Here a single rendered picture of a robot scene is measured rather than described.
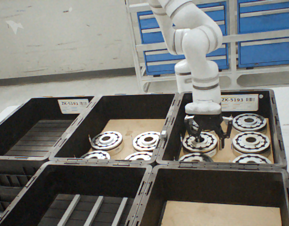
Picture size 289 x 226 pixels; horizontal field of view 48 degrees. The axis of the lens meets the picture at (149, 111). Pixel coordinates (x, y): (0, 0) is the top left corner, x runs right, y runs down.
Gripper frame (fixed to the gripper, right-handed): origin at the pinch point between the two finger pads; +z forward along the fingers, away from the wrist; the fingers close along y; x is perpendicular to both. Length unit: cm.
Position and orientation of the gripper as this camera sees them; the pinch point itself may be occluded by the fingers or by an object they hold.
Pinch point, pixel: (210, 144)
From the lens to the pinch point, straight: 98.1
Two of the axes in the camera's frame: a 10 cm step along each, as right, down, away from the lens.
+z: 1.5, 8.7, 4.7
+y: -9.4, -0.2, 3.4
